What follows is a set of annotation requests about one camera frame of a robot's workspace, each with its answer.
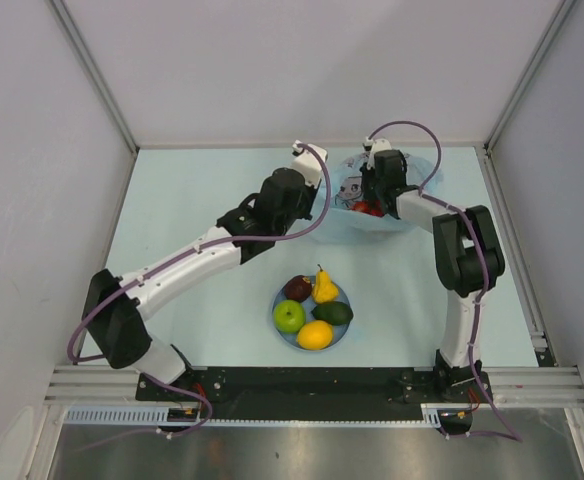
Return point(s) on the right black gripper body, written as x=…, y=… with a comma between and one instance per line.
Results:
x=372, y=186

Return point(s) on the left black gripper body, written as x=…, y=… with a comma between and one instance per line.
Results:
x=302, y=211

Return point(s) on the small red fake fruits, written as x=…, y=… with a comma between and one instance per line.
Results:
x=368, y=208

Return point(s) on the light blue plastic bag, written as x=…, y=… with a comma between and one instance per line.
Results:
x=345, y=225

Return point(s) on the dark red fake apple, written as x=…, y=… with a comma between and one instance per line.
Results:
x=298, y=288

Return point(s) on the yellow fake pear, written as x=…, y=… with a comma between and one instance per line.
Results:
x=324, y=289

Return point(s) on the green fake apple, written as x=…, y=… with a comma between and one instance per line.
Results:
x=289, y=316

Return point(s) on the dark green fake avocado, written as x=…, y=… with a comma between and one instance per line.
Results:
x=335, y=313

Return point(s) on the yellow fake lemon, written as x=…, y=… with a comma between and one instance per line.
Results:
x=315, y=335

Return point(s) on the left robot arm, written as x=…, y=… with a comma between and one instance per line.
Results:
x=117, y=308

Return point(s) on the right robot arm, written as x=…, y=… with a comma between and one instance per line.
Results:
x=468, y=260

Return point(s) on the blue plastic plate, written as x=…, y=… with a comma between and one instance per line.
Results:
x=339, y=331

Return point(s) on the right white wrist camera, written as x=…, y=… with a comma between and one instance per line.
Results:
x=372, y=147

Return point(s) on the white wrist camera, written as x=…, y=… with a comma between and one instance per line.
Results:
x=372, y=147
x=305, y=161

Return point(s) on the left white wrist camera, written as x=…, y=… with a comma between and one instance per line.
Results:
x=305, y=161

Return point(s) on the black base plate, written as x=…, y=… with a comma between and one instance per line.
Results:
x=331, y=394

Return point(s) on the right slotted cable duct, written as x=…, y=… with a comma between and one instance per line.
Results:
x=442, y=414

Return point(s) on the white slotted cable duct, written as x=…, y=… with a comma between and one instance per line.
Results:
x=132, y=416

